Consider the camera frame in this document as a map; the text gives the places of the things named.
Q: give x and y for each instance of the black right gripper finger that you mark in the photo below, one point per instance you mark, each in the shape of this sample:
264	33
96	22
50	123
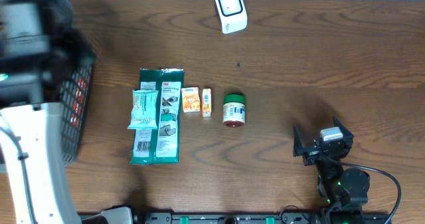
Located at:
342	124
297	148

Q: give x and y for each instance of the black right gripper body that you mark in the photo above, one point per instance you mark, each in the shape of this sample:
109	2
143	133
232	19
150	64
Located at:
311	156

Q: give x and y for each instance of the green lid Knorr jar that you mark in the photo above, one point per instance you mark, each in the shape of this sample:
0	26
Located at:
234	110

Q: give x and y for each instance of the narrow orange tissue box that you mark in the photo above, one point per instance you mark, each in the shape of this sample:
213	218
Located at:
206	102

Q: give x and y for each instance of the orange Kleenex tissue box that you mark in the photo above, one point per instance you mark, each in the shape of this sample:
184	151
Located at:
191	99

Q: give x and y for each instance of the green 3M gloves pack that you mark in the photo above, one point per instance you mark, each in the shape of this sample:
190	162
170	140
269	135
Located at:
160	146

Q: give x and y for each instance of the light teal wipes pack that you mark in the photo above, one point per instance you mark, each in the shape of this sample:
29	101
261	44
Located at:
143	113

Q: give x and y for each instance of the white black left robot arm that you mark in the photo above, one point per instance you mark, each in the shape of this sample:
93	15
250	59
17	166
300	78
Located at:
31	144

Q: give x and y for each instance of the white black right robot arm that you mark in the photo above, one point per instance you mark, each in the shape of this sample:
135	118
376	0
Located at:
345	189

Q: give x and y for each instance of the white barcode scanner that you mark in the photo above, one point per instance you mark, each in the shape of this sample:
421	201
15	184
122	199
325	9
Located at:
232	15

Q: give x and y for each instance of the grey plastic shopping basket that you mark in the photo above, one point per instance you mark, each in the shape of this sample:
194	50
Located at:
74	117

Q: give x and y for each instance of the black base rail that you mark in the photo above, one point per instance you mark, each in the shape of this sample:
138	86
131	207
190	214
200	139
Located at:
169	218

